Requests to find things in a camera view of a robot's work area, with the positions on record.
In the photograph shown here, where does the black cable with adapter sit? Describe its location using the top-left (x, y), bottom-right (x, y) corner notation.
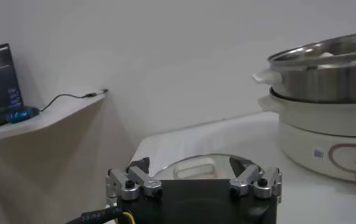
top-left (39, 88), bottom-right (110, 112)

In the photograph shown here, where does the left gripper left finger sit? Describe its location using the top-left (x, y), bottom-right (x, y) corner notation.
top-left (105, 156), bottom-right (164, 208)

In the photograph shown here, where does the glass lid with cream handle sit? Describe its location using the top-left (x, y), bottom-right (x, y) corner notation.
top-left (153, 153), bottom-right (262, 181)

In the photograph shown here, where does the cream electric cooker base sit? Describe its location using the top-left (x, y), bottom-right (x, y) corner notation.
top-left (257, 88), bottom-right (356, 190)

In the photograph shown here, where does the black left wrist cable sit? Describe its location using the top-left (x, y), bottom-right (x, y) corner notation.
top-left (65, 206), bottom-right (136, 224)

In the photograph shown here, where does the white side desk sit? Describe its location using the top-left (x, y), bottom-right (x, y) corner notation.
top-left (0, 91), bottom-right (109, 144)

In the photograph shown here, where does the steel perforated steamer basket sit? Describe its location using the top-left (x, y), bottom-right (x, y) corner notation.
top-left (252, 30), bottom-right (356, 103)

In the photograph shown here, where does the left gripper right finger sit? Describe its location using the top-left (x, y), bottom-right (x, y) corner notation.
top-left (229, 156), bottom-right (284, 204)

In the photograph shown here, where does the blue computer mouse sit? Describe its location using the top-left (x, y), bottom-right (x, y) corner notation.
top-left (7, 105), bottom-right (40, 124)

